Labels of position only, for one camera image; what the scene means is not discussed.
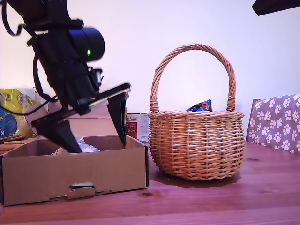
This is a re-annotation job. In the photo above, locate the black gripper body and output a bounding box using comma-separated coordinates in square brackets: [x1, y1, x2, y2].
[30, 60, 132, 130]

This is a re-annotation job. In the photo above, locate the white egg bag with barcode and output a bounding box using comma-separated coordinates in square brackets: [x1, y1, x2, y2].
[75, 137, 101, 153]

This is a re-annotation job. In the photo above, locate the blue egg bag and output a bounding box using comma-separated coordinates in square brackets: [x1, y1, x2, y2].
[185, 99, 212, 112]

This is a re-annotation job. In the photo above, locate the brown cardboard box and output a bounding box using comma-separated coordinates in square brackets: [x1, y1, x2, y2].
[0, 102, 150, 207]

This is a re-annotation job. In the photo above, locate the white and red carton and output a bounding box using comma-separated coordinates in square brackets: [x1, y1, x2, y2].
[126, 112, 150, 143]

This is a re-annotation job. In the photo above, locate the thin round cork coaster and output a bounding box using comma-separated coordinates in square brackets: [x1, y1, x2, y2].
[0, 135, 26, 144]

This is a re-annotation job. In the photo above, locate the thick cork trivet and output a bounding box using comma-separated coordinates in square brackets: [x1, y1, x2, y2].
[0, 138, 37, 155]

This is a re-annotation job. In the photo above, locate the yellow and blue plastic bag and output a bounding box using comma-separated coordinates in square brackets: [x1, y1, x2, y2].
[0, 87, 43, 139]

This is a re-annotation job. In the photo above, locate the long black loop cable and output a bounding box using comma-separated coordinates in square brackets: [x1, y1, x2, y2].
[32, 55, 59, 103]

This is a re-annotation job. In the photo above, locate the woven wicker basket with handle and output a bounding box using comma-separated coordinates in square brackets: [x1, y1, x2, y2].
[148, 43, 246, 181]

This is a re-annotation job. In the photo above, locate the short black loop cable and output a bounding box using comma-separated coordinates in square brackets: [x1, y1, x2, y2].
[1, 0, 27, 37]

